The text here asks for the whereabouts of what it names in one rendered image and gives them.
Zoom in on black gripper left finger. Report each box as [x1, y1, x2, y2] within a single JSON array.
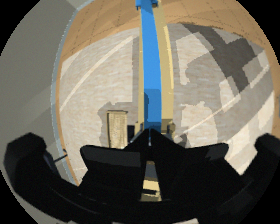
[[79, 128, 149, 201]]

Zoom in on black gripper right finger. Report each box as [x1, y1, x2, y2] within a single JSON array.
[[149, 128, 229, 201]]

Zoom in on long blue bar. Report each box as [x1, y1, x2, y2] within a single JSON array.
[[136, 0, 163, 179]]

